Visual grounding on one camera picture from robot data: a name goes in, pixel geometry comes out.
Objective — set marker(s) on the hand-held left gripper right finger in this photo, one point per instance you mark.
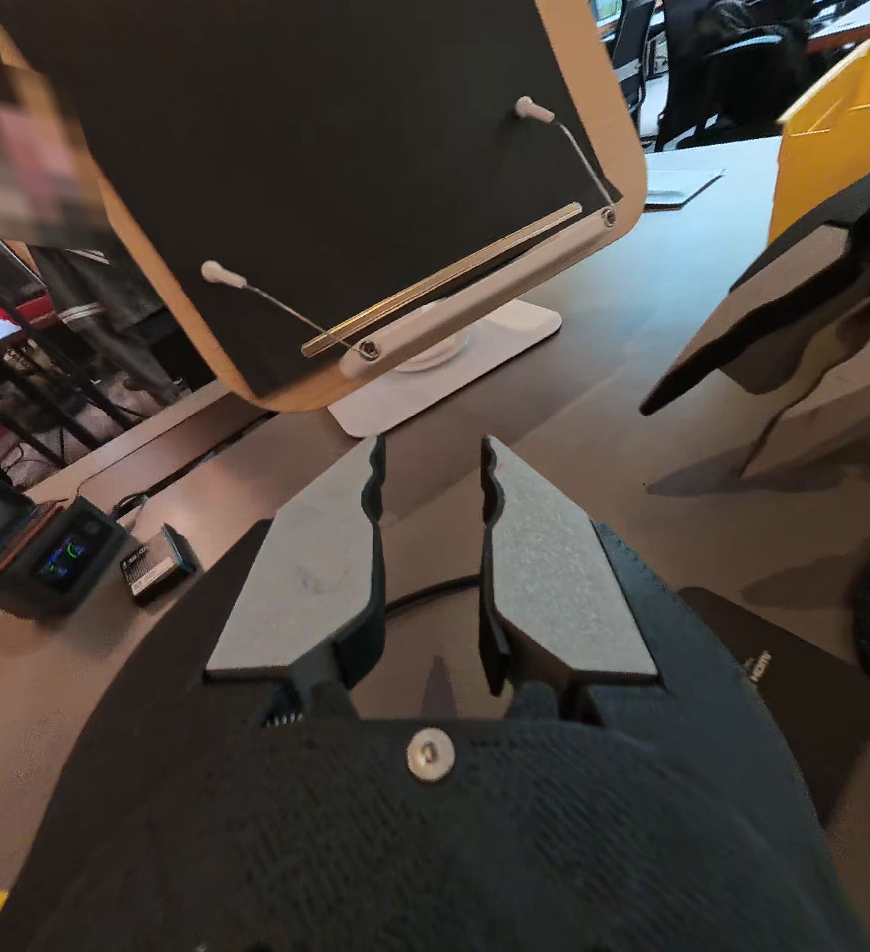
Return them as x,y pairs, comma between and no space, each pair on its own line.
569,595

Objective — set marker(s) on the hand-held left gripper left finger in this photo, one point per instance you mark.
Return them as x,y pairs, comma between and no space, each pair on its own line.
301,587

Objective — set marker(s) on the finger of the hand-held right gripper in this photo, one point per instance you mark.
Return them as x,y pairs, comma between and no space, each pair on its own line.
851,409
785,260

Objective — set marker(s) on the yellow plastic bin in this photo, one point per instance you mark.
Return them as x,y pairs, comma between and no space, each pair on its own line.
837,149

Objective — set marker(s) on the black multiport adapter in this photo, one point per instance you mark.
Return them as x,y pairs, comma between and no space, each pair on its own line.
799,706

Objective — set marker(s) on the small black battery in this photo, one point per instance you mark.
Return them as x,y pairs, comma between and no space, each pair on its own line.
156,569

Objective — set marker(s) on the black jacket on chair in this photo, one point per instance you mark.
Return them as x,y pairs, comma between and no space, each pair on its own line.
740,67

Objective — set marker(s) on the black office chair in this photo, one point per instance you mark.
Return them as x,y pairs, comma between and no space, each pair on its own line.
632,44

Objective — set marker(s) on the small black display device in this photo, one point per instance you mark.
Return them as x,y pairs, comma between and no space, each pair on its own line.
3,535

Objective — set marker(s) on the black striped jacket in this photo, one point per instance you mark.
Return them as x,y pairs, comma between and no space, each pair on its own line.
107,349

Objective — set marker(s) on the black wooden-rimmed board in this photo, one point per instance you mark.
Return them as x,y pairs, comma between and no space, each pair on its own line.
331,149

